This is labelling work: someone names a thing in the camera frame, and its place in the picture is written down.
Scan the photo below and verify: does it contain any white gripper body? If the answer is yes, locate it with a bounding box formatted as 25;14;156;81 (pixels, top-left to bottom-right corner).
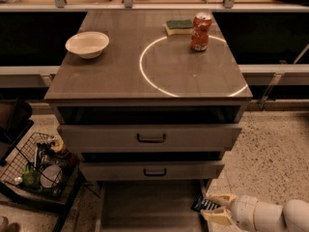
231;195;258;232

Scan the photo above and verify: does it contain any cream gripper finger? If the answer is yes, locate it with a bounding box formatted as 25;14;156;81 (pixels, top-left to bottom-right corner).
201;207;233;226
208;193;238;210

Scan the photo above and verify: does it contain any dark blue rxbar wrapper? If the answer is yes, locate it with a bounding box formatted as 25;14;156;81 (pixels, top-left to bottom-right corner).
191;194;219;213

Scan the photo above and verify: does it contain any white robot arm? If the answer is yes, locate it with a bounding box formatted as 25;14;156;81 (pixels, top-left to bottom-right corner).
201;193;309;232

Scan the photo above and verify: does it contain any middle grey drawer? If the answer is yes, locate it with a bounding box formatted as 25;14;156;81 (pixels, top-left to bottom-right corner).
79;160;224;181

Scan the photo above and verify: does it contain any grey drawer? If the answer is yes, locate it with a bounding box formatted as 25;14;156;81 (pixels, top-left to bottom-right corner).
95;181;209;232
79;160;224;181
58;124;241;153

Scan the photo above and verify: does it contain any bottom grey drawer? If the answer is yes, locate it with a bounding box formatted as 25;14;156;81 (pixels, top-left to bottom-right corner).
95;181;209;232

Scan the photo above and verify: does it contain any grey drawer cabinet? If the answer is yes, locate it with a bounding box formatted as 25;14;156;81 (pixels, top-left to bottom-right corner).
43;9;254;232

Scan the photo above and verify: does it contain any top grey drawer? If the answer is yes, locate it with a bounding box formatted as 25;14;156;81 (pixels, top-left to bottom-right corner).
58;124;241;153

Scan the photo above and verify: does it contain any crushed red soda can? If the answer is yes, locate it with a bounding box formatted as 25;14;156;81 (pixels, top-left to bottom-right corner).
190;13;212;51

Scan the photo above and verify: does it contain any white cup in basket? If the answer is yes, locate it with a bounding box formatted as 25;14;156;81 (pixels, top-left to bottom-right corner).
41;164;62;189

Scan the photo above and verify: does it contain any green yellow sponge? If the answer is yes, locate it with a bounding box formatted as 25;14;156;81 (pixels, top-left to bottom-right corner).
165;19;193;35

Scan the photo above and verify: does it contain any green item in basket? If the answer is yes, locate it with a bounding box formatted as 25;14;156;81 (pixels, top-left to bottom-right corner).
22;163;41;189

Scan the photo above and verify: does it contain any white ceramic bowl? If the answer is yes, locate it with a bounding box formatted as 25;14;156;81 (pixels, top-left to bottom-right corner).
65;32;109;59

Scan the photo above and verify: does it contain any black wire basket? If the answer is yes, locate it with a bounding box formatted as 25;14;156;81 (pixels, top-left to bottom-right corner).
1;132;78;198

